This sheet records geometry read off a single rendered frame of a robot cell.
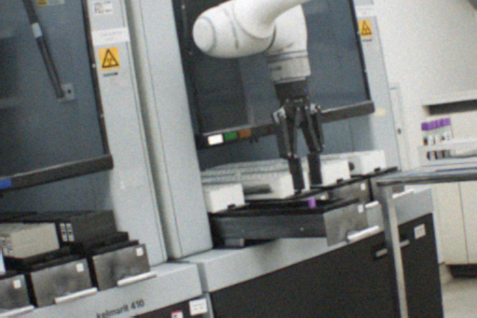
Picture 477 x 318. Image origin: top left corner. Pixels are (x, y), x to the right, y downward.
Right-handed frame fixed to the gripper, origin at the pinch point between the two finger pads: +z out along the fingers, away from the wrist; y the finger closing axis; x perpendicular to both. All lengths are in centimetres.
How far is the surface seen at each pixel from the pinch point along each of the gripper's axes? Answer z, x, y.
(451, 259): 77, -126, -225
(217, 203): 4.5, -21.6, 7.7
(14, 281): 8, -11, 71
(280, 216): 7.5, 1.1, 10.8
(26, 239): 2, -19, 62
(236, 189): 2.5, -21.5, 1.4
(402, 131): 10, -130, -205
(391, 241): 21.3, 2.0, -23.8
